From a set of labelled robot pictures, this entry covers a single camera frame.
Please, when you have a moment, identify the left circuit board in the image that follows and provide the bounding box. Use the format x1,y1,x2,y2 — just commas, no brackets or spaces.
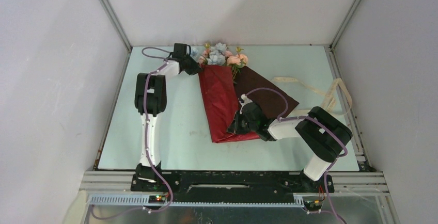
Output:
148,195,167,204

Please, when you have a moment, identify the right circuit board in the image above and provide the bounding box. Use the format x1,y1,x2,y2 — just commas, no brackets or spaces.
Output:
303,200,323,214

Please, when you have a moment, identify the circuit board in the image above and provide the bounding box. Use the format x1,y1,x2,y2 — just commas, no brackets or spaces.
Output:
148,195,167,204
303,200,323,214

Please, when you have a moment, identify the peach rose stem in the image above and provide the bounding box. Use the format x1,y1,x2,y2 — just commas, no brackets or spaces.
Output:
225,46,248,80

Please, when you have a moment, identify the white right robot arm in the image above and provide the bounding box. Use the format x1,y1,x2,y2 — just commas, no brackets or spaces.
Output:
227,102,353,192

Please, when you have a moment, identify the red wrapping paper sheet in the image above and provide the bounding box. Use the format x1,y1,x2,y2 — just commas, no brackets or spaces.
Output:
198,65,299,143

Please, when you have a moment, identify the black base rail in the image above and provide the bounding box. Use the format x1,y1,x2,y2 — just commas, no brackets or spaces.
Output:
131,170,335,204

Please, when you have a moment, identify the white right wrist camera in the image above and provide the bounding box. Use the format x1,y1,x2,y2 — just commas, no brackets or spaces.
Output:
239,94,252,113

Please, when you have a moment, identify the pink rose stem with blue bud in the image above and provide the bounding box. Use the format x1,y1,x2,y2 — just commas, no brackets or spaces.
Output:
190,46,199,61

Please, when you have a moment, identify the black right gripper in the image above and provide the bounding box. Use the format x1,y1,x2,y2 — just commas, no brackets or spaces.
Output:
227,111,258,136

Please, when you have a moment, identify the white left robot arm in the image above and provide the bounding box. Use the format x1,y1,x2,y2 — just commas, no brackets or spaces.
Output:
134,43,201,191

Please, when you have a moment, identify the blue flower stem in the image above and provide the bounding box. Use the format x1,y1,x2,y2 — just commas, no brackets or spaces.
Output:
206,43,227,66

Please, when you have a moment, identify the cream ribbon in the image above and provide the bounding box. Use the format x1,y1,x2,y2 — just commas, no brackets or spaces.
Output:
271,76,353,116

